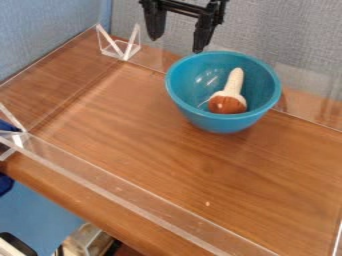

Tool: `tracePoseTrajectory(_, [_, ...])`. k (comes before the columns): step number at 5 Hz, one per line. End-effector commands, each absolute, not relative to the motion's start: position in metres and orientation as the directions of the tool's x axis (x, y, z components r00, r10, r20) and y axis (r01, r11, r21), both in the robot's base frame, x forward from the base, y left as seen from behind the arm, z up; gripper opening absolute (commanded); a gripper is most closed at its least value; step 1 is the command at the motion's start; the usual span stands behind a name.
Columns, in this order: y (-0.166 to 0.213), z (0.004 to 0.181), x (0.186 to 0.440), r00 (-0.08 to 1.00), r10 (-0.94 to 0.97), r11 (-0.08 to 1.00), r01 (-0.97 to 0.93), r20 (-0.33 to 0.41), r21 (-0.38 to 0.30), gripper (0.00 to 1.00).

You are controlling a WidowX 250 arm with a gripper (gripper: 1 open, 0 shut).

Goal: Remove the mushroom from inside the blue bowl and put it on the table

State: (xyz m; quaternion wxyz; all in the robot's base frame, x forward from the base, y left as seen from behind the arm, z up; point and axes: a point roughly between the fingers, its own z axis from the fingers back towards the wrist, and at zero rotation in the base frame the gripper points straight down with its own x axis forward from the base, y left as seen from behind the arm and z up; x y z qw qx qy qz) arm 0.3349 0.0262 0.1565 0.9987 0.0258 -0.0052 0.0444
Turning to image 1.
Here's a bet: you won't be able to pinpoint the clear acrylic barrier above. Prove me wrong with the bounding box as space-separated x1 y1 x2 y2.
95 23 342 133
0 133 278 256

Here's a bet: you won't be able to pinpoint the clear acrylic left bracket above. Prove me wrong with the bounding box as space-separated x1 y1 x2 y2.
0 103 27 161

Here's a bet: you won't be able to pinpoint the black and white object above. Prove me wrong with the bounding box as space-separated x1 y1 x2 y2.
0 232 37 256

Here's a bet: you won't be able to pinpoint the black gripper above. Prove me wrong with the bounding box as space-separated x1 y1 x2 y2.
140 0 230 53

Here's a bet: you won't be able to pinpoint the blue plastic bowl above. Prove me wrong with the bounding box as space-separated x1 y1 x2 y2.
164 51 282 134

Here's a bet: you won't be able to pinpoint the beige box under table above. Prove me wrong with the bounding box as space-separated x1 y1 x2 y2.
52 223 113 256

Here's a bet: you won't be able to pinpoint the clear acrylic corner bracket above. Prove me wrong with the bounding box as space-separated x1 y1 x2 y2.
95 24 141 61

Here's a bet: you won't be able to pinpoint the clear acrylic back barrier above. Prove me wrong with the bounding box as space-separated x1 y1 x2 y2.
95 23 342 133

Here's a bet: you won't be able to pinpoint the blue cloth object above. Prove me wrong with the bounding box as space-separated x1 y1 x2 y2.
0 119 21 197

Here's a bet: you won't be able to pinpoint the clear acrylic front barrier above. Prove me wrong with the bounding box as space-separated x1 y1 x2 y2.
0 133 278 256

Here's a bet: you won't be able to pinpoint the brown and white toy mushroom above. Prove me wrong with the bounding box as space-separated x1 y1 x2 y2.
208 68 247 114

